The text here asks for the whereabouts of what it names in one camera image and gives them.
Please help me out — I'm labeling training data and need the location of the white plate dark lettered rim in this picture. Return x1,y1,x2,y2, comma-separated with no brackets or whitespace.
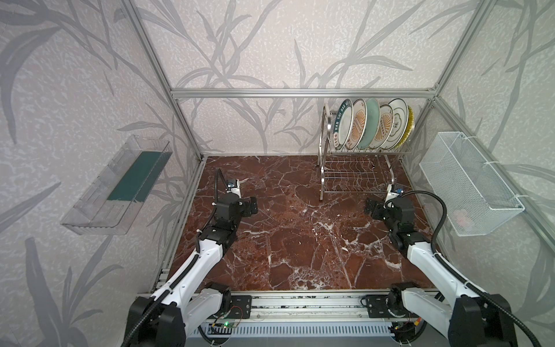
332,99,353,150

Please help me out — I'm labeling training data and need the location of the white plate green rim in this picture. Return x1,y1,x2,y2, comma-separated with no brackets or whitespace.
384,98,408,150

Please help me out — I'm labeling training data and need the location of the small orange sunburst plate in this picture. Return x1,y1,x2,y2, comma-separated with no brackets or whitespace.
370,104,394,150

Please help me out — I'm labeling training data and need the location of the yellow woven bamboo plate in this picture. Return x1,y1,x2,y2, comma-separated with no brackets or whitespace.
398,106,415,146

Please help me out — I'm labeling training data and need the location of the large orange sunburst plate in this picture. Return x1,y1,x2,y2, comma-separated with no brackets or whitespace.
345,98,367,150

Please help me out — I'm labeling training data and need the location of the green flower plate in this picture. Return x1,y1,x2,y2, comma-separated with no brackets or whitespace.
358,98,380,150

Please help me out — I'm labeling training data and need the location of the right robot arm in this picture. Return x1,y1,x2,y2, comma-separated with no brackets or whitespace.
364,195,517,346

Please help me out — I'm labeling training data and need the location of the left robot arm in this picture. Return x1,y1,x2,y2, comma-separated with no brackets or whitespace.
121,190,258,346

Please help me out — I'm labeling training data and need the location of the stainless steel dish rack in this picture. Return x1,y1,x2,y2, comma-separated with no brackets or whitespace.
317,106,410,201

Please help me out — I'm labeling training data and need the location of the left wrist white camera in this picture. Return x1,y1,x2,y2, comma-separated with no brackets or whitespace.
225,179,241,198

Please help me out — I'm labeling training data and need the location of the wrist white camera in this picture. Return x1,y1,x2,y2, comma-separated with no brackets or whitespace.
385,184,404,202
225,179,241,198

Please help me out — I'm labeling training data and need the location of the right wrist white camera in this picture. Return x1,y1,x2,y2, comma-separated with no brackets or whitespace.
385,184,404,202

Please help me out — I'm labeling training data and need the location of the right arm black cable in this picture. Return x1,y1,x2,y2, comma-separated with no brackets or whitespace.
383,190,543,347

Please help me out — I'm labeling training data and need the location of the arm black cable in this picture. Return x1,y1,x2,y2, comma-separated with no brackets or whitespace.
383,190,543,347
119,168,231,347

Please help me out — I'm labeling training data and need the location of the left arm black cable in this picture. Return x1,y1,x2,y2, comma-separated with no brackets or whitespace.
119,168,231,347

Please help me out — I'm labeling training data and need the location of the white wire mesh basket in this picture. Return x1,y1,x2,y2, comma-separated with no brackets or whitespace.
420,132,525,237

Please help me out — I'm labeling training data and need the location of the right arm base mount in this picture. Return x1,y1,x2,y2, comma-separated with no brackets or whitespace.
360,282,419,319

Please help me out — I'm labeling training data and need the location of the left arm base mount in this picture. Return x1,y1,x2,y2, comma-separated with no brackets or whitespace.
209,294,253,320

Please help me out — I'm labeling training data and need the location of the clear plastic wall shelf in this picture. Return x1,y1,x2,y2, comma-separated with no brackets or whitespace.
61,135,173,236

